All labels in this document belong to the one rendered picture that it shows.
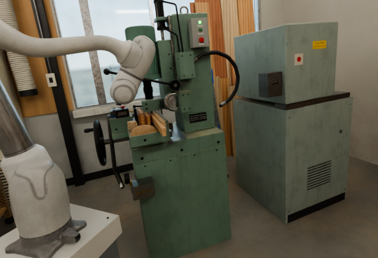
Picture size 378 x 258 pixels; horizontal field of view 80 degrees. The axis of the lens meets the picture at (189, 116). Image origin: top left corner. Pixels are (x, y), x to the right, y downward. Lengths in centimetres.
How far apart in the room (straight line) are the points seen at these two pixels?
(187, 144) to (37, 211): 81
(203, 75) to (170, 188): 73
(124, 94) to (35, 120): 203
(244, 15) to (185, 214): 250
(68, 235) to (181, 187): 73
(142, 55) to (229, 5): 231
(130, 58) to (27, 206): 59
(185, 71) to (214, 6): 183
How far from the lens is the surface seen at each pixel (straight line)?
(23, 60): 265
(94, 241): 95
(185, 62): 131
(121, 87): 89
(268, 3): 362
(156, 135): 121
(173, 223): 158
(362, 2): 303
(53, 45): 89
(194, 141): 136
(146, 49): 94
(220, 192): 158
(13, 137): 104
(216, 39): 298
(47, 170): 88
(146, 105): 143
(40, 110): 281
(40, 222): 90
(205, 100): 145
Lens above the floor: 124
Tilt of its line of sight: 14 degrees down
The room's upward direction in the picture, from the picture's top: 6 degrees counter-clockwise
